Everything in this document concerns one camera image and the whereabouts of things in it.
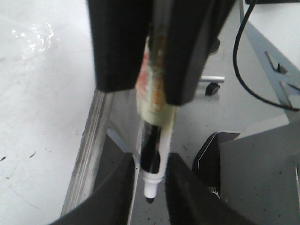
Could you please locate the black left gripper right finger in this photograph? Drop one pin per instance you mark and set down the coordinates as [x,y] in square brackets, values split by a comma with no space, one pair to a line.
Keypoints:
[190,28]

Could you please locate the white whiteboard marker pen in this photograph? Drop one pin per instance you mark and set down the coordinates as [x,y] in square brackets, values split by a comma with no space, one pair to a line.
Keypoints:
[157,116]

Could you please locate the black chair caster wheel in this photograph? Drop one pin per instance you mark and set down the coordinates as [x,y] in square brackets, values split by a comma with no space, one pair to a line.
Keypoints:
[212,89]

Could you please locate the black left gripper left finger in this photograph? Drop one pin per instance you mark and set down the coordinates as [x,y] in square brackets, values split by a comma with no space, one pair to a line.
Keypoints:
[119,29]

